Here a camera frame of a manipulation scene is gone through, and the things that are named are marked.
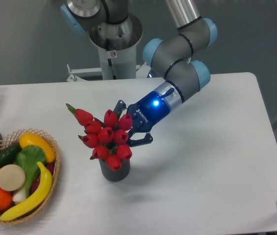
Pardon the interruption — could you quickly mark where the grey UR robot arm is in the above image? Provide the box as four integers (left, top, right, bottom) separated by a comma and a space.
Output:
60, 0, 218, 147

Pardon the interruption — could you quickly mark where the green bok choy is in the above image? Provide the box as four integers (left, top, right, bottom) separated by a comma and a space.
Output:
12, 145, 46, 204

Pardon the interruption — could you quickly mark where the purple red vegetable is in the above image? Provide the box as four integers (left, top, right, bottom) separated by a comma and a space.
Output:
30, 163, 54, 194

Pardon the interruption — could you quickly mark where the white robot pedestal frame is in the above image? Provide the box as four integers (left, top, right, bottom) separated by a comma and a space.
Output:
67, 45, 151, 82

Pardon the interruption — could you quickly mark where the red tulip bouquet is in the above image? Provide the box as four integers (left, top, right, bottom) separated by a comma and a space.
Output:
66, 103, 133, 171

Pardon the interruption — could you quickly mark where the yellow squash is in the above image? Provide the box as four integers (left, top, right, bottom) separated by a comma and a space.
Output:
19, 132, 55, 163

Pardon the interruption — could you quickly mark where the green cucumber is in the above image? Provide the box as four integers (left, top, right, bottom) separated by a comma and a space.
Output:
0, 142, 22, 168

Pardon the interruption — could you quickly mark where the beige round disc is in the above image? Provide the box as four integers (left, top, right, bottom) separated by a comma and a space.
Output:
0, 164, 25, 191

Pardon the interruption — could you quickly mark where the yellow banana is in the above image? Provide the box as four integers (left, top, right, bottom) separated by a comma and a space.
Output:
0, 162, 52, 221

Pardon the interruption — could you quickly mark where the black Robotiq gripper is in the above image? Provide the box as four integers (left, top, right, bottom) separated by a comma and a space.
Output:
113, 90, 173, 147

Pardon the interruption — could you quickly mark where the woven wicker basket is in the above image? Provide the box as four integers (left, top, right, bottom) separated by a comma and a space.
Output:
0, 127, 61, 226

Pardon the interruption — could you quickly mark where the dark grey ribbed vase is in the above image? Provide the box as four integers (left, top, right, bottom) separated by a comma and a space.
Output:
99, 160, 130, 182

